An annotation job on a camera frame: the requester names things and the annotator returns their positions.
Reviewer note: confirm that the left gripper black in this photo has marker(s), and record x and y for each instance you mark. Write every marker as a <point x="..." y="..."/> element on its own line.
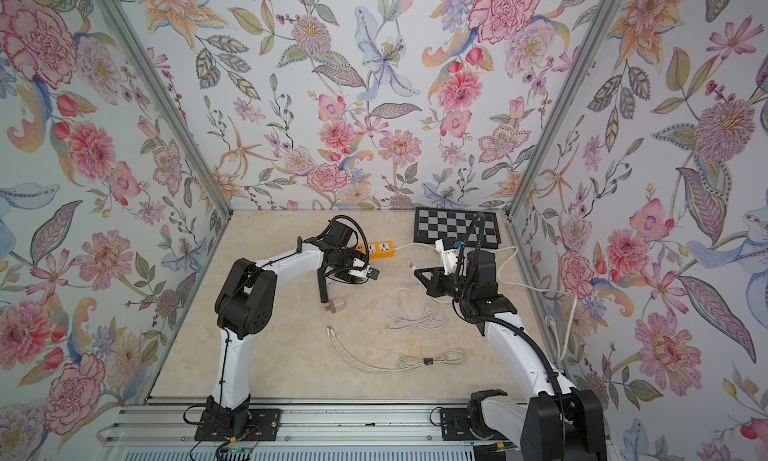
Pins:
<point x="353" y="252"/>

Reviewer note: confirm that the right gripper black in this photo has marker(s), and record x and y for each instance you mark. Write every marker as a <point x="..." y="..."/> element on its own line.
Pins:
<point x="436" y="285"/>

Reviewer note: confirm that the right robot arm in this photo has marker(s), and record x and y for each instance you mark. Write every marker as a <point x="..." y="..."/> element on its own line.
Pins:
<point x="559" y="421"/>

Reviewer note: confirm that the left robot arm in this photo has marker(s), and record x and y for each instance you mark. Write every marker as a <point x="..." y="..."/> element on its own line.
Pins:
<point x="245" y="306"/>

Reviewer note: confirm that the black electric toothbrush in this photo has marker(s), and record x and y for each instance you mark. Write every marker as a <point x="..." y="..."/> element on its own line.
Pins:
<point x="322" y="285"/>

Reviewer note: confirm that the orange power strip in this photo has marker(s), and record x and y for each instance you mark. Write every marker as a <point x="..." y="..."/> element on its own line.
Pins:
<point x="377" y="250"/>

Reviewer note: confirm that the pink charger adapter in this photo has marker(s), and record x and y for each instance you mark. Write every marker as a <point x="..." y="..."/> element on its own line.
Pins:
<point x="335" y="305"/>

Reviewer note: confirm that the black white checkerboard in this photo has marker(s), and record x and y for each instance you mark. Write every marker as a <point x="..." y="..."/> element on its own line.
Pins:
<point x="432" y="224"/>

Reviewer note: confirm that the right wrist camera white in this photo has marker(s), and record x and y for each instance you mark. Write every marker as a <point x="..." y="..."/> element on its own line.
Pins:
<point x="448" y="250"/>

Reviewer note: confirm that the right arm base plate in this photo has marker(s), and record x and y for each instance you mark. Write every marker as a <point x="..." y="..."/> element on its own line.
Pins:
<point x="463" y="424"/>

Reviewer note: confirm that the aluminium front rail frame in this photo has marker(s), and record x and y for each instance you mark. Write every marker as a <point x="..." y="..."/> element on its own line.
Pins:
<point x="328" y="413"/>

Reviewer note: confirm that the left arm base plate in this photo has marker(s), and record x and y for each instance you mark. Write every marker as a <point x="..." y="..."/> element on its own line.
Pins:
<point x="250" y="425"/>

